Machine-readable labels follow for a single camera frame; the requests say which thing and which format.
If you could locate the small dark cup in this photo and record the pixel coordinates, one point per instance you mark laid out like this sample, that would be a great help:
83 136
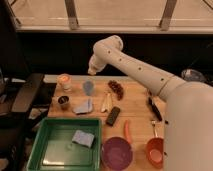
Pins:
64 102

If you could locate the purple bowl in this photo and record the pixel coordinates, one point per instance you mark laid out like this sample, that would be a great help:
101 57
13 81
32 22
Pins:
116 154

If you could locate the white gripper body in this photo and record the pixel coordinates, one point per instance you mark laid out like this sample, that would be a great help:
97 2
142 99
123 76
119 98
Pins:
95 65

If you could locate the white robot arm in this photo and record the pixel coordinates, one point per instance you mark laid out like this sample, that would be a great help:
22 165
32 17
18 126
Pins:
188 126

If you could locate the black handled tool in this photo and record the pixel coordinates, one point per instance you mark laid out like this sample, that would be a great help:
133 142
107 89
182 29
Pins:
155 109

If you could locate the green plastic tray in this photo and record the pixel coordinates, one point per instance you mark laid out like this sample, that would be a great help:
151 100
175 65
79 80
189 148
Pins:
53 149

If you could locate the peeled banana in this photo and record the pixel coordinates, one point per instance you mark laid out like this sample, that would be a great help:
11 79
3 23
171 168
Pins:
107 103

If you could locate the bunch of dark grapes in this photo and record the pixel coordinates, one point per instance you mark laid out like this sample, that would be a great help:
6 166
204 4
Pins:
116 88

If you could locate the blue sponge in tray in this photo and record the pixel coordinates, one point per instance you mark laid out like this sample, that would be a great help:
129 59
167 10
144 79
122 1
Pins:
83 138

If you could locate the black chair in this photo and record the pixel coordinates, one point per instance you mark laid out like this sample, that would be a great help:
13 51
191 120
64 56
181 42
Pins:
22 107

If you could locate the orange carrot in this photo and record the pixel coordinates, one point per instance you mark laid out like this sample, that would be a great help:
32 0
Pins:
127 134

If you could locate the grey bowl on side table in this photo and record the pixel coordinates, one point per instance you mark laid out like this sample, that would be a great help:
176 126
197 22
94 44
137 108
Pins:
192 75

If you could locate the black rectangular block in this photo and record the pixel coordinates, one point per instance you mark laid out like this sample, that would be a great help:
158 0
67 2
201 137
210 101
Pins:
112 116

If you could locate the orange lidded jar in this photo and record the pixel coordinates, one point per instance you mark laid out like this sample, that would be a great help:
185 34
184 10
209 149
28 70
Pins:
65 81

